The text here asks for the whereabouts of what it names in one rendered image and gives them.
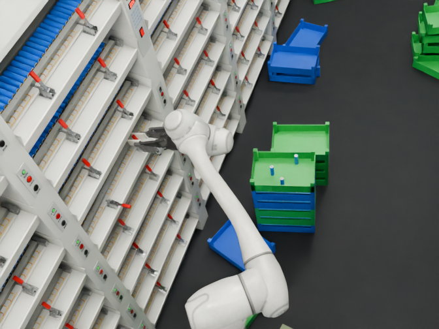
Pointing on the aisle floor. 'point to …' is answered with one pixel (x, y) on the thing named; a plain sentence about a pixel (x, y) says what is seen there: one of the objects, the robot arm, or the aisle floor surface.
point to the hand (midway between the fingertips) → (136, 139)
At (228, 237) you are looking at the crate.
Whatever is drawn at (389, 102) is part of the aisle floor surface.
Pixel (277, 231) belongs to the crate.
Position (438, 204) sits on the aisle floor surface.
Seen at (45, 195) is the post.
